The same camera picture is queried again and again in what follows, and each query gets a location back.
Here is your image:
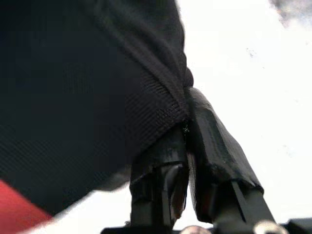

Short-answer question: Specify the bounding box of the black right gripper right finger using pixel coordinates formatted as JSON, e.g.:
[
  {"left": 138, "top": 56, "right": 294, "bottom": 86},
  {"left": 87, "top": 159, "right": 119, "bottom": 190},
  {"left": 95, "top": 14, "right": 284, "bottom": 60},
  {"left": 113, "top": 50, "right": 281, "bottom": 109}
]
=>
[{"left": 187, "top": 87, "right": 276, "bottom": 225}]

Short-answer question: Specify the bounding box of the black garment red trim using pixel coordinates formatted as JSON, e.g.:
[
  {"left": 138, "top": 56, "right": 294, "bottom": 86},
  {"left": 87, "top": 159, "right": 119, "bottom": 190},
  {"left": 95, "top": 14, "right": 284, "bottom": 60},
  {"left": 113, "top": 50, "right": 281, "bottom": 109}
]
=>
[{"left": 0, "top": 0, "right": 195, "bottom": 234}]

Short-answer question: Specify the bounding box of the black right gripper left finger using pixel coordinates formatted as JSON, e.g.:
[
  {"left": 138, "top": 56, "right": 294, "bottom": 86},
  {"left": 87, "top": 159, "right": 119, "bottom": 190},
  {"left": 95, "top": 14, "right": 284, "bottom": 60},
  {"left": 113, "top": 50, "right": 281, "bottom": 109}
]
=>
[{"left": 130, "top": 121, "right": 191, "bottom": 229}]

